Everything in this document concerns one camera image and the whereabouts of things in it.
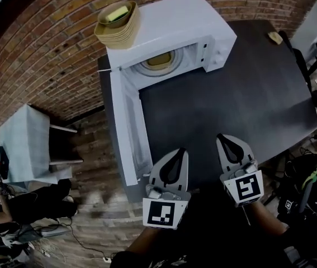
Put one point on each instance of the small table with grey cloth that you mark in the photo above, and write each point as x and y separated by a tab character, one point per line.
21	138

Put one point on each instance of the yellow-green sponge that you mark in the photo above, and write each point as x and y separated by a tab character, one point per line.
117	13

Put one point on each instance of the person's right forearm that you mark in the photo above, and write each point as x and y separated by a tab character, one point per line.
267	219

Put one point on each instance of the person's black clothes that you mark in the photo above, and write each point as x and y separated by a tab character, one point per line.
217	239

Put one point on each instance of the glass microwave turntable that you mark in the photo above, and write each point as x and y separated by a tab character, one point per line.
141	70

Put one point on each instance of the black box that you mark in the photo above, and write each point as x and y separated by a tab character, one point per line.
4	163

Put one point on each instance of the person's left forearm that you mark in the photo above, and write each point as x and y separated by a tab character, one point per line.
144	241

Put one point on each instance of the stack of tan trays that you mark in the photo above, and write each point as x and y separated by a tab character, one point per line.
124	35

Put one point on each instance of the tan rectangular tray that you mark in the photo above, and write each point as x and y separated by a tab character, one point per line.
159	61

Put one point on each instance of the white microwave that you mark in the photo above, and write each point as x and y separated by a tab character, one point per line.
175	18

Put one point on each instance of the small tan rag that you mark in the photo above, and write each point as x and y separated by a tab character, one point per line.
275	38

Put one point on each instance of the white power strip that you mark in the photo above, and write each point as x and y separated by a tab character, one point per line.
106	259

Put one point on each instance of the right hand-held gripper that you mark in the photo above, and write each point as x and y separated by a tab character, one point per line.
247	188

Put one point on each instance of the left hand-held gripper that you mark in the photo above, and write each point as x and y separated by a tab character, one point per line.
161	214

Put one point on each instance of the dark table with white legs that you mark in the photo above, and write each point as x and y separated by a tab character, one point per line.
217	102

